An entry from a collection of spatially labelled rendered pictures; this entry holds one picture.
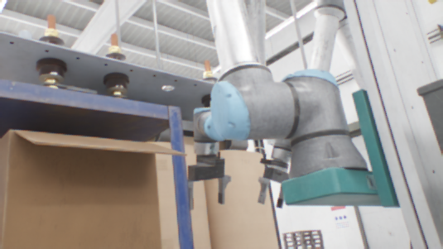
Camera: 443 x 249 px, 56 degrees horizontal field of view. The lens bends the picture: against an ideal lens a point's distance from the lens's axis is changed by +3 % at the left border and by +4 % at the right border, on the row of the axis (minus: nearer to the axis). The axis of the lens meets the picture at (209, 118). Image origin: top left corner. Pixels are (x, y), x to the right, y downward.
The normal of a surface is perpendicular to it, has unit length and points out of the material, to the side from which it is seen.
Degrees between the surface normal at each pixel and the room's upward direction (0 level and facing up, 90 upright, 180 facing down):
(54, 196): 90
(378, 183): 90
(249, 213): 90
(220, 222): 90
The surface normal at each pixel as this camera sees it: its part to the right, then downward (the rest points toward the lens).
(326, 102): 0.26, -0.36
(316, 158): -0.43, -0.56
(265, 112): 0.28, 0.04
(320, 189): -0.77, -0.13
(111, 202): 0.62, -0.33
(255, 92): 0.18, -0.55
